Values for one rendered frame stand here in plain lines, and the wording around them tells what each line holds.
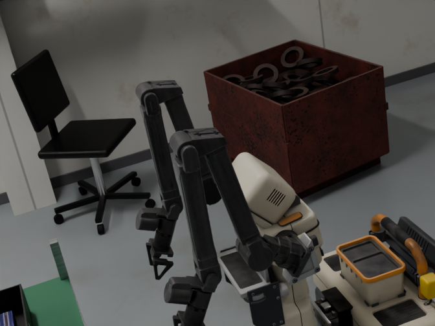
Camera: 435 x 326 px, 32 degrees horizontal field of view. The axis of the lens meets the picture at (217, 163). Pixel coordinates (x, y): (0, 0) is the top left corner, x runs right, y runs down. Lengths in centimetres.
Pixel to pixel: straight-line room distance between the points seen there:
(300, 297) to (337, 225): 209
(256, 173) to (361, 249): 62
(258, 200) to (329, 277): 62
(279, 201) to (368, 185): 271
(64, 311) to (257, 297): 66
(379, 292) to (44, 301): 110
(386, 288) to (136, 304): 193
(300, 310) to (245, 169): 49
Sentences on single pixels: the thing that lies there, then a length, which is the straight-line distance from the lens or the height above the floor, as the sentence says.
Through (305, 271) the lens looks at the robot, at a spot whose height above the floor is 113.
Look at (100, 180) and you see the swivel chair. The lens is 502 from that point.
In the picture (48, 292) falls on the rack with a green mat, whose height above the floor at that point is 95.
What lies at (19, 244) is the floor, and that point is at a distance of 504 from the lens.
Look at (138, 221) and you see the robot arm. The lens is 243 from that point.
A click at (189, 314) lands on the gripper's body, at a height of 111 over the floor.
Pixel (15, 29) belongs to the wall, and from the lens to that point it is 525.
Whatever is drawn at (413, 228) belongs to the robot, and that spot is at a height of 95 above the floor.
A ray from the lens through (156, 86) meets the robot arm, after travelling 225.
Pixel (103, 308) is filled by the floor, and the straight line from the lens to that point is 418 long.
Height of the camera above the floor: 237
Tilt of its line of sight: 26 degrees down
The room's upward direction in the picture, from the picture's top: 11 degrees counter-clockwise
